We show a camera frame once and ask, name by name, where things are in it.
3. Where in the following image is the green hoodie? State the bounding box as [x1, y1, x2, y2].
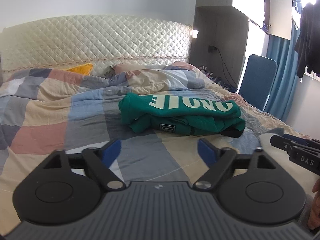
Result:
[118, 93, 246, 138]

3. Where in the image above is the right hand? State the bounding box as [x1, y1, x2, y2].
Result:
[307, 180, 320, 230]

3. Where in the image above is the blue curtain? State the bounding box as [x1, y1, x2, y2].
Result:
[265, 0, 299, 121]

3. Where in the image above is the patchwork quilt bedspread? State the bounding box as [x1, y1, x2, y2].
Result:
[0, 61, 313, 193]

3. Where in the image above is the yellow object by headboard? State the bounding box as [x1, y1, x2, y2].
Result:
[66, 63, 93, 75]

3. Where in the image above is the blue chair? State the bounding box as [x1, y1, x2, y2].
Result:
[239, 54, 278, 111]

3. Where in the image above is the black hanging garment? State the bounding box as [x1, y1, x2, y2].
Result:
[295, 2, 319, 78]

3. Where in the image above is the cream quilted headboard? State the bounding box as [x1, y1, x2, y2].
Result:
[1, 15, 193, 78]

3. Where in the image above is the black power cable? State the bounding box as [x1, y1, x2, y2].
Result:
[215, 48, 238, 88]

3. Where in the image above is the black wall plug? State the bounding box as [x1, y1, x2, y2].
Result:
[208, 45, 218, 53]

